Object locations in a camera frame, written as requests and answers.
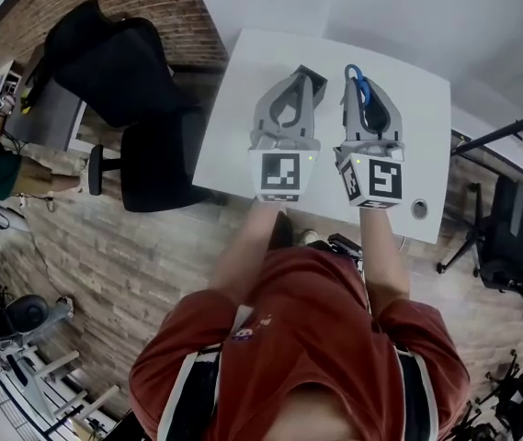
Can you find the black office chair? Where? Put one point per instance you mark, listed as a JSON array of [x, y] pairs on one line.
[[132, 85], [509, 237]]

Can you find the grey cabinet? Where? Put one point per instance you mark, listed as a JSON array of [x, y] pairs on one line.
[[45, 117]]

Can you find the grey machine with black dome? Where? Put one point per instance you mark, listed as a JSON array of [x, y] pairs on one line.
[[17, 320]]

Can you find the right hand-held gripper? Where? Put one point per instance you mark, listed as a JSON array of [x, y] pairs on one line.
[[383, 177]]

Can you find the dark grey container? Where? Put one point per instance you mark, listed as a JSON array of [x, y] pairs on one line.
[[319, 89]]

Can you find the person's right forearm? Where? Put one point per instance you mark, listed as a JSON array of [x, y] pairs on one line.
[[383, 255]]

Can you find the black stand pole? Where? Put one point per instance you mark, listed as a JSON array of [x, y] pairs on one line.
[[504, 131]]

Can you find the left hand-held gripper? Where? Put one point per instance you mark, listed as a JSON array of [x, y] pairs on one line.
[[279, 173]]

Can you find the person's left forearm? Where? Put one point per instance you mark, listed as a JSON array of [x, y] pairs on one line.
[[247, 246]]

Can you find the person's white shoe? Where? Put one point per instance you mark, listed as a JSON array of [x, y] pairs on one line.
[[308, 236]]

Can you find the person's red shirt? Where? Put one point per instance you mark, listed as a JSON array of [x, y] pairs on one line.
[[298, 329]]

